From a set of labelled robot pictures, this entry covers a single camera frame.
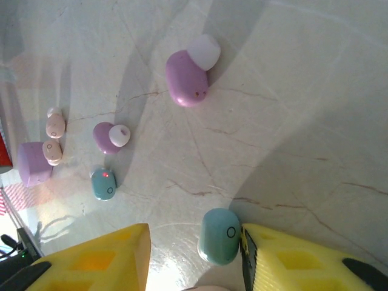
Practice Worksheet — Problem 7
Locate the purple earbud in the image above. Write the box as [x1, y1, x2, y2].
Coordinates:
[165, 33, 221, 109]
[92, 121, 131, 155]

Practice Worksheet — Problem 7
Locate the lavender charging case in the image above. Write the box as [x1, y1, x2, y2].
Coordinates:
[16, 141, 54, 187]

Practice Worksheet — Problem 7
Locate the red bottle with silver cap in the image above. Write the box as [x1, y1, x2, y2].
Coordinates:
[0, 133, 13, 168]

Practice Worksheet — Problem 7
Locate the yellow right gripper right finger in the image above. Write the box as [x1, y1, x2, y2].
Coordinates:
[240, 223, 388, 291]

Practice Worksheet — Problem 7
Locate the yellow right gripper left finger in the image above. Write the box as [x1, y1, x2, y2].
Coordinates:
[2, 223, 152, 291]

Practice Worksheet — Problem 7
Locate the teal earbud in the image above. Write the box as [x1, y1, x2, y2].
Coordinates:
[89, 165, 118, 201]
[196, 208, 242, 267]

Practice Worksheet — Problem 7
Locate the pink earbud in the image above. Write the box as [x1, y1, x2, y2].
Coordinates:
[45, 105, 67, 139]
[41, 139, 64, 167]

